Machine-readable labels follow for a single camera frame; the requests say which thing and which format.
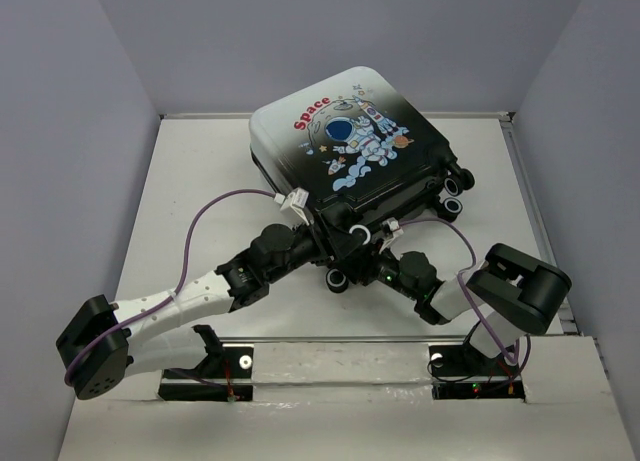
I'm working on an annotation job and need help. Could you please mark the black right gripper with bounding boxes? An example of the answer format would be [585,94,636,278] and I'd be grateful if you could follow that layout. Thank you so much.
[332,238,419,301]

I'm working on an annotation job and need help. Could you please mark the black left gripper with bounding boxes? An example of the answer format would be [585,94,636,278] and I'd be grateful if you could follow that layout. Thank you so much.
[265,212,363,285]

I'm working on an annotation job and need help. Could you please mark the small space print suitcase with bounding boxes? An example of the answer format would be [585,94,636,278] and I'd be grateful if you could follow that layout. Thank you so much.
[248,65,476,295]

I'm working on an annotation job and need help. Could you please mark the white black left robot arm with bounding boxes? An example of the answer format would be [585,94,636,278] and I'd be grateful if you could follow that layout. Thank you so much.
[56,224,371,400]

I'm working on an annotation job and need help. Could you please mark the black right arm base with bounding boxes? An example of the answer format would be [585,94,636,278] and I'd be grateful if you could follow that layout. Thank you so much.
[426,334,532,401]

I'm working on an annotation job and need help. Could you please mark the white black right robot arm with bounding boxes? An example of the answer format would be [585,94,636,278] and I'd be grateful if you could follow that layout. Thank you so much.
[345,243,572,373]

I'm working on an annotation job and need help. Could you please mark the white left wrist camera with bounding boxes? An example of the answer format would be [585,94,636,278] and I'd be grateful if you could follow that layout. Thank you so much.
[274,187,311,226]

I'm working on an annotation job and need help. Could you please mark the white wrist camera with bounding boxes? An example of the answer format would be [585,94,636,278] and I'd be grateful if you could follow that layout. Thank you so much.
[274,187,311,226]
[381,218,404,242]

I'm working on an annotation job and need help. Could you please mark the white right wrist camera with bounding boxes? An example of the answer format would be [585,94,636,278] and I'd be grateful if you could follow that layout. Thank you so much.
[381,218,404,242]

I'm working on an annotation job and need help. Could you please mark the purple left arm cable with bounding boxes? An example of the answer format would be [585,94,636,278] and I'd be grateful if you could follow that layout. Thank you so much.
[63,188,281,386]

